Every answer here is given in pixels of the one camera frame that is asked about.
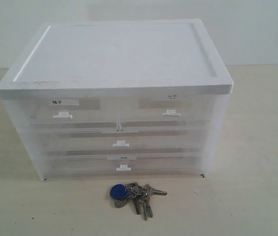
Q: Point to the key bunch with blue tag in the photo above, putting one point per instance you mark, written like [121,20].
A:
[140,195]

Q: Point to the white translucent drawer cabinet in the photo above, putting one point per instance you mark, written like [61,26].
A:
[117,60]

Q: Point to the middle wide translucent drawer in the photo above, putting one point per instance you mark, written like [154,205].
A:
[132,143]

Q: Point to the wide translucent drawer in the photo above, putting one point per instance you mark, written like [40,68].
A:
[132,143]
[123,165]

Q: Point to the bottom wide translucent drawer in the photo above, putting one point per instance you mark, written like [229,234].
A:
[123,165]

